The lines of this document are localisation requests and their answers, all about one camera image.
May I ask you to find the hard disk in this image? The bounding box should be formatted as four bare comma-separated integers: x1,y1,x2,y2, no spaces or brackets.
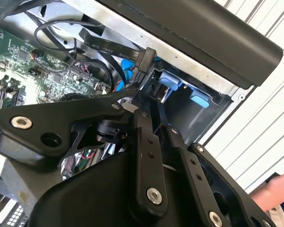
142,68,211,109

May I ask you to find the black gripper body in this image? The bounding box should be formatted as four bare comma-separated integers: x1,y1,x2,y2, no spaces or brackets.
29,151,204,227

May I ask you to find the person's hand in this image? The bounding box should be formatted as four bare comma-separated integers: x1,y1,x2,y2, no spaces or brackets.
249,168,284,213

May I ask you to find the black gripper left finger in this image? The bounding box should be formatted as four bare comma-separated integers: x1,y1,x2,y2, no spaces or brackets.
0,89,169,215

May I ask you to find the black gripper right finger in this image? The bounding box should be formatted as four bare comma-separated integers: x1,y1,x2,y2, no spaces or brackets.
156,104,276,227

